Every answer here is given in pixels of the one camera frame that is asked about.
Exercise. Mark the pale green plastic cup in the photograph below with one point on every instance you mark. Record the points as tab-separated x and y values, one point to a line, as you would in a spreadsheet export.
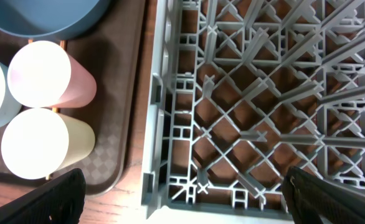
38	142

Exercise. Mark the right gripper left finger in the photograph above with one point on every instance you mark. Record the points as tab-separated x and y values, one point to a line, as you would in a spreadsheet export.
59	201

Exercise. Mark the pink plastic cup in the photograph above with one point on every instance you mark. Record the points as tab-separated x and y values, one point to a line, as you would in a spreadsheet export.
42	74

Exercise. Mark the dark blue plate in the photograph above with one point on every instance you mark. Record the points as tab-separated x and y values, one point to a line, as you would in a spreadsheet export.
50	19

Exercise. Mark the grey dishwasher rack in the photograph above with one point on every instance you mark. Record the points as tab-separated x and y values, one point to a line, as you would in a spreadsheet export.
243	90

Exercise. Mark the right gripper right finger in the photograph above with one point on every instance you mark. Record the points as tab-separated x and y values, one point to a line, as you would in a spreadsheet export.
310	199

